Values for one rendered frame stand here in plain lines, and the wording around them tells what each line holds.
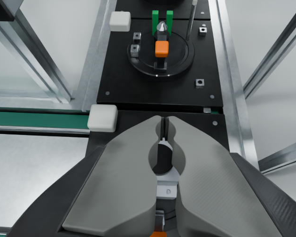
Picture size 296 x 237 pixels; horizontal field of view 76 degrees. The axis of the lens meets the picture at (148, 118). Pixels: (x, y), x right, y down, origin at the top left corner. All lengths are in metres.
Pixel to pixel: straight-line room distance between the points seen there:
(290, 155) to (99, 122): 0.29
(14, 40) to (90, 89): 0.16
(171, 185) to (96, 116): 0.18
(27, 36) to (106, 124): 0.16
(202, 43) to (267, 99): 0.23
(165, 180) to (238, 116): 0.23
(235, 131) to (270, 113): 0.20
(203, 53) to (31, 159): 0.41
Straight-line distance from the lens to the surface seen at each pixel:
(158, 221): 0.21
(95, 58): 0.47
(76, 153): 0.40
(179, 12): 0.55
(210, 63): 0.43
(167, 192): 0.23
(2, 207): 0.44
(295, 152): 0.34
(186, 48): 0.43
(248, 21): 0.76
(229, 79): 0.44
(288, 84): 0.63
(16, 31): 0.29
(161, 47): 0.30
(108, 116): 0.33
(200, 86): 0.38
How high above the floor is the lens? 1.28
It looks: 63 degrees down
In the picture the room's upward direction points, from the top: 2 degrees counter-clockwise
